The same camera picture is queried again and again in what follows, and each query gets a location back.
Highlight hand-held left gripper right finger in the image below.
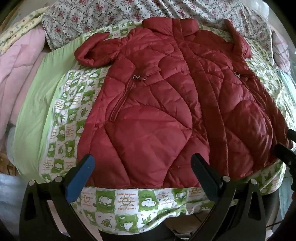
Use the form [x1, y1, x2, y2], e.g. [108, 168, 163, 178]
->
[191, 153, 276, 241]

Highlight green printed blanket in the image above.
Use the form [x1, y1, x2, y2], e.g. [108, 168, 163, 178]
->
[13, 20, 294, 235]

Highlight light blue cloth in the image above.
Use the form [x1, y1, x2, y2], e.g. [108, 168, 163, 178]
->
[279, 70, 296, 98]

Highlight pink quilt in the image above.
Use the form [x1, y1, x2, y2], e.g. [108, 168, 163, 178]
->
[0, 28, 50, 144]

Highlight red quilted jacket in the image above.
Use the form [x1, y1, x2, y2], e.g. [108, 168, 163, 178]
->
[74, 17, 294, 189]

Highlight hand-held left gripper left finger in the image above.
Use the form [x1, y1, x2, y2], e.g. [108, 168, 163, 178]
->
[18, 154, 102, 241]

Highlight yellow floral cloth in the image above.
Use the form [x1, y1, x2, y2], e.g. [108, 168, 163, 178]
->
[0, 6, 50, 55]

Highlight pink checked pillow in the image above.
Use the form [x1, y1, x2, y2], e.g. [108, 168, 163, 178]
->
[270, 30, 292, 70]

